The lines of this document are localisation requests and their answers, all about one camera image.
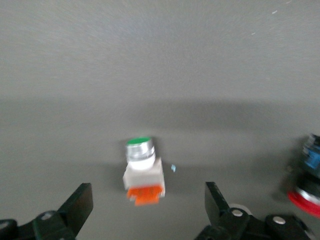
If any red push button switch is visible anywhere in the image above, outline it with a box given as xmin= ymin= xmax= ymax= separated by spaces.
xmin=274 ymin=133 xmax=320 ymax=217

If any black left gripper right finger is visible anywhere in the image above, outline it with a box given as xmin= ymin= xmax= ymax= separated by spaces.
xmin=193 ymin=181 xmax=311 ymax=240

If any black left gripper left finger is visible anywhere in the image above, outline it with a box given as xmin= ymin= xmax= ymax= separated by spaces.
xmin=0 ymin=182 xmax=94 ymax=240

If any green button with orange base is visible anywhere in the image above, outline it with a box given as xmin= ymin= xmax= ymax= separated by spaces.
xmin=122 ymin=136 xmax=166 ymax=206

